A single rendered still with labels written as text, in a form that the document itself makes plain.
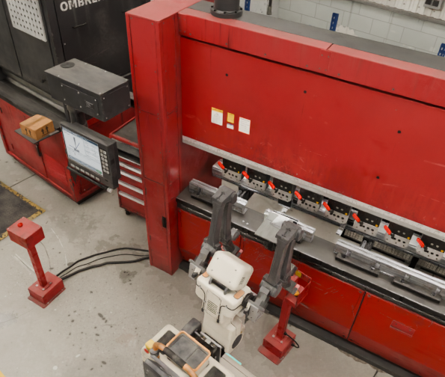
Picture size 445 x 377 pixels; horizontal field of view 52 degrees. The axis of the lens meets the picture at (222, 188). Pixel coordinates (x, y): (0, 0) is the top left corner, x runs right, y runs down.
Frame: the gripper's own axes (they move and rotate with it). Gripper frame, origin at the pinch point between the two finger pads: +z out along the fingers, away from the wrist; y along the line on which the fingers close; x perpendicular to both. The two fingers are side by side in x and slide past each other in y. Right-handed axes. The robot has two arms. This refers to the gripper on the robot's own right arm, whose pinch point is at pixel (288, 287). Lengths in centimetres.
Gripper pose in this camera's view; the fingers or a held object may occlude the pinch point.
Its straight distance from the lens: 289.9
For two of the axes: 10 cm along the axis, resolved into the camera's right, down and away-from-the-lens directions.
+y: -7.7, -4.3, 4.6
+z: 2.5, 4.6, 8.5
